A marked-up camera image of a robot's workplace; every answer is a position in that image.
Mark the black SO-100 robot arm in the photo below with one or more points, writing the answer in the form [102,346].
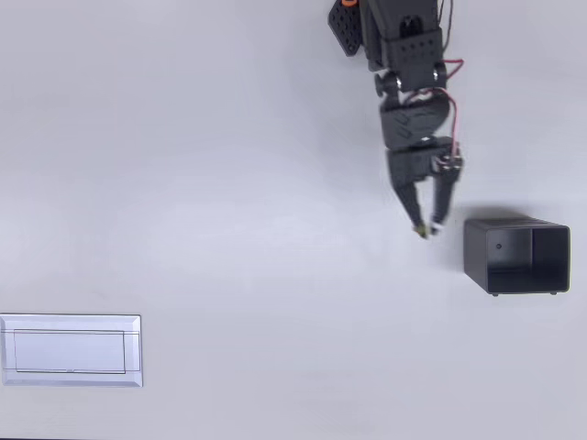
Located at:
[403,50]

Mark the black open plastic box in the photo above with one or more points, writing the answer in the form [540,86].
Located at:
[474,256]

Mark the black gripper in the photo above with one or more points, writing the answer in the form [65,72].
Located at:
[411,167]

